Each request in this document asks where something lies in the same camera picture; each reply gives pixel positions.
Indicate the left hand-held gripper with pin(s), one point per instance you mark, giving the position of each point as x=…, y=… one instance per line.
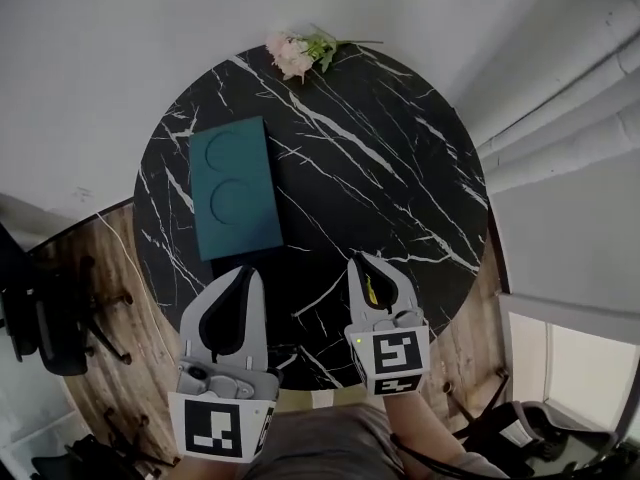
x=215, y=430

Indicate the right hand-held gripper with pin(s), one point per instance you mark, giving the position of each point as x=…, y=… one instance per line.
x=397, y=353

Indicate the yellow small object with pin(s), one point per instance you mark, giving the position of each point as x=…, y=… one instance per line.
x=371, y=290

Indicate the teal tray with round recesses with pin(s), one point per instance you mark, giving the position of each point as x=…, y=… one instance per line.
x=235, y=188

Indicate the person's right forearm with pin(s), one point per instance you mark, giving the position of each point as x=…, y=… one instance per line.
x=420, y=428

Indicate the person's left forearm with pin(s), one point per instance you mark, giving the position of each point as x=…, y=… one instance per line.
x=210, y=470

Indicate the round black marble table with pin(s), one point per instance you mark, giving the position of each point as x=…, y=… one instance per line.
x=375, y=178

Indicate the person's grey shirt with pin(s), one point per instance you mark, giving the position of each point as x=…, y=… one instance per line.
x=320, y=448

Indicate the window with white blind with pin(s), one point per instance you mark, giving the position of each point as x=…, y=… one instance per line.
x=575, y=368

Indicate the white curtain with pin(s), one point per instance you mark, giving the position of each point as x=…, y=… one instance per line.
x=565, y=118

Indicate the pink artificial flower sprig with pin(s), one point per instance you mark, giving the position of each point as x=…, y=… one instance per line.
x=292, y=53

